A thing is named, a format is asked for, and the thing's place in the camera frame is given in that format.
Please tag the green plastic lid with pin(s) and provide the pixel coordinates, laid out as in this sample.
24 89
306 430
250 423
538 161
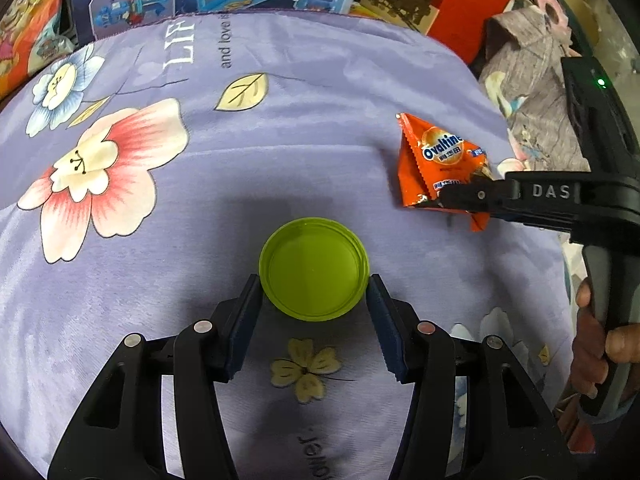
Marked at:
314 269

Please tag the pink tape roll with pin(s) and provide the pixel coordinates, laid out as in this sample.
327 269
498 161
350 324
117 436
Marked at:
554 13

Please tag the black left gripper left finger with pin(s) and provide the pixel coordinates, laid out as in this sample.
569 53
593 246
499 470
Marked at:
116 431

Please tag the purple floral bedsheet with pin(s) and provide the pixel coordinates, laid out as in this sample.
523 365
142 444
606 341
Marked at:
141 176

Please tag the right hand on handle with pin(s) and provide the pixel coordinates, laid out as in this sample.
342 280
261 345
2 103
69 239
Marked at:
593 347

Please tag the grey striped cloth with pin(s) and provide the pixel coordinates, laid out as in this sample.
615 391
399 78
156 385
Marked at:
523 77

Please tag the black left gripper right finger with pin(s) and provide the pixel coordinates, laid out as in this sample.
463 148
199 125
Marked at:
509 434

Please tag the orange Ovaltine packet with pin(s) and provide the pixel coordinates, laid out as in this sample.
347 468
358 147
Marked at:
431 158

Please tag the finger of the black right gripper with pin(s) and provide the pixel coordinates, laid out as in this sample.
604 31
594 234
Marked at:
519 196

